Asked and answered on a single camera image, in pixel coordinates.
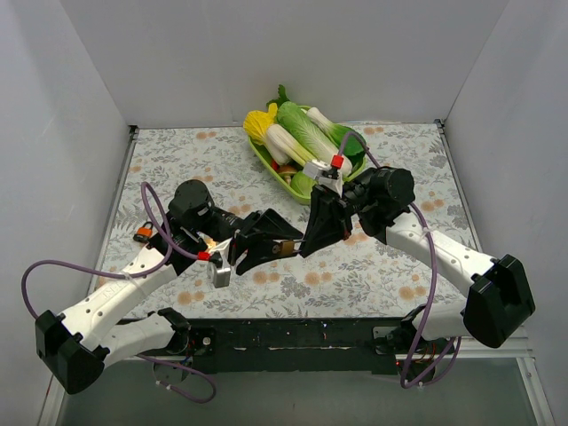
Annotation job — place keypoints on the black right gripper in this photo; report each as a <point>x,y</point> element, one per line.
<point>335,215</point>

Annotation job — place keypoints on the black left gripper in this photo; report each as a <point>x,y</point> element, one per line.
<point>240,244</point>

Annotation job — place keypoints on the small brass padlock shackle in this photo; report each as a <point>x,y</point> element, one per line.
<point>286,248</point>

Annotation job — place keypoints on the orange black padlock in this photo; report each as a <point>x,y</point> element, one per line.
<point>144,233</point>

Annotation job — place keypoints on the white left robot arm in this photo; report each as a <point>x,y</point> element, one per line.
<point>78,344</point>

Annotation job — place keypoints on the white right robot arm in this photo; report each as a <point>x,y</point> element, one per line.
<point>498,296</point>

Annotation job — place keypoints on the green plastic tray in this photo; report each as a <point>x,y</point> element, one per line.
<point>350,167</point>

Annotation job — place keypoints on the green round cabbage toy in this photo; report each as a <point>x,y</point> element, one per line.
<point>302,184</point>

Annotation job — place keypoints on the brown mushroom toy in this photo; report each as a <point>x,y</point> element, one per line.
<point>287,172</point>

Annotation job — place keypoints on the floral patterned table mat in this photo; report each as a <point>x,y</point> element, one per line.
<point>359,277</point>

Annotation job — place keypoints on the napa cabbage toy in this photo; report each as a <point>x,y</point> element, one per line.
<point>296,122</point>

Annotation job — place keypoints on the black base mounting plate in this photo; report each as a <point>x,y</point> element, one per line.
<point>289,345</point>

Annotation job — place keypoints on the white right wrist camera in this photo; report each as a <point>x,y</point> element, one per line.
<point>326,175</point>

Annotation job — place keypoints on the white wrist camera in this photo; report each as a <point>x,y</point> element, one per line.
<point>218,269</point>
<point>326,175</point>

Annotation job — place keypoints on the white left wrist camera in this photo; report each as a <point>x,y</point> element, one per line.
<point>218,269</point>

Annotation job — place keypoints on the aluminium frame rail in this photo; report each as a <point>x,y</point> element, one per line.
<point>311,386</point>

